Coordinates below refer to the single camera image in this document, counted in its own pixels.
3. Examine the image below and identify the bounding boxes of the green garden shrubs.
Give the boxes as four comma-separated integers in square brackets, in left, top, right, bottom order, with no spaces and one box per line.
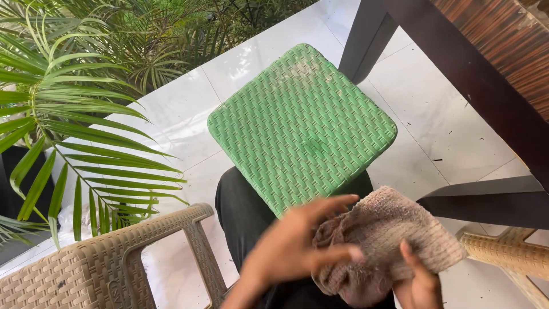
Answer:
[99,0,320,93]

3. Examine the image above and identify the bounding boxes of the person's left hand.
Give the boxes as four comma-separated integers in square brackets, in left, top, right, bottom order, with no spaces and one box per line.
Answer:
[240,194,365,289]

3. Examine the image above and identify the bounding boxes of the black plant pot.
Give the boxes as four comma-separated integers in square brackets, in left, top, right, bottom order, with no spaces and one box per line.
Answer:
[0,145,58,224]

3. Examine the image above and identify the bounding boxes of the person's right hand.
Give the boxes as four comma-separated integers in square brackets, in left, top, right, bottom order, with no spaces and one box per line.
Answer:
[392,240,444,309]

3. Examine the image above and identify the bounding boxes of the beige woven plastic chair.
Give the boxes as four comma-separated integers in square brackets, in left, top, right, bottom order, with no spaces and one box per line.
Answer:
[0,203,228,309]
[455,227,549,309]

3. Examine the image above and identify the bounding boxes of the person's black trousers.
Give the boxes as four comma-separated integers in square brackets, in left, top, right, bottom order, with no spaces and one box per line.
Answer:
[214,166,397,309]

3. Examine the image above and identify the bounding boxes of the green woven plastic stool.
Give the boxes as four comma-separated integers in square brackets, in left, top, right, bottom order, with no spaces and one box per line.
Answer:
[207,43,398,219]

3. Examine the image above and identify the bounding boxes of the dark brown wooden table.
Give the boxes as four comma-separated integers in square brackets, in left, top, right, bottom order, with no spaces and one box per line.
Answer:
[339,0,549,230]

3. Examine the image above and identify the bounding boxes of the palm plant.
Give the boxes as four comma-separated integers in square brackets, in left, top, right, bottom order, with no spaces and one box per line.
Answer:
[0,0,189,249]

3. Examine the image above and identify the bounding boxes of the beige-brown cleaning cloth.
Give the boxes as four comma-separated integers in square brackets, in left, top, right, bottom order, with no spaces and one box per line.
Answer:
[311,185,468,307]

